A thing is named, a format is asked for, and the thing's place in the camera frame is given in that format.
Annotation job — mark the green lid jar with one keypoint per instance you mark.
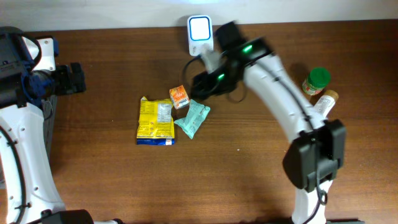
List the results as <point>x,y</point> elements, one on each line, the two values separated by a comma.
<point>316,81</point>

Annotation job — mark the white barcode scanner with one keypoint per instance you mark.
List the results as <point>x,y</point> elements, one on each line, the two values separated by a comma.
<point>200,34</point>

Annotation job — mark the grey plastic mesh basket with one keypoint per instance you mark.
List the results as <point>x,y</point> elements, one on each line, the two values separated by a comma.
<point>49,108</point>

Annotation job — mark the white cream tube gold cap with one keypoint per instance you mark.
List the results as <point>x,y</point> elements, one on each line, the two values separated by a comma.
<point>326,102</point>

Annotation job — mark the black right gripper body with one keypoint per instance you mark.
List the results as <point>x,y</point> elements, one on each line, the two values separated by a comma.
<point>226,77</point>

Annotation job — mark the orange white snack packet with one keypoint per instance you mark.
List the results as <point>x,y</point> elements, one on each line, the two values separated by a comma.
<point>179,97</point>

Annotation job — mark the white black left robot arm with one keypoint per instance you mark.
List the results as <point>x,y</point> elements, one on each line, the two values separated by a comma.
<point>29,75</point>

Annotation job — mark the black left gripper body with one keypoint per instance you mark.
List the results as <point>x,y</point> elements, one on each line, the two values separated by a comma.
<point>63,83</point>

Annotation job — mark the mint green tissue packet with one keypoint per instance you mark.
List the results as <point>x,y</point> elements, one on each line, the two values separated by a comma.
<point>196,115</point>

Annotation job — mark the yellow snack packet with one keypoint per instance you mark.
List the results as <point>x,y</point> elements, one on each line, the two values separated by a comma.
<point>156,125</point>

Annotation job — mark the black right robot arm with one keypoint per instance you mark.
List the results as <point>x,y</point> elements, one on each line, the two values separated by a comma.
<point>317,145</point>

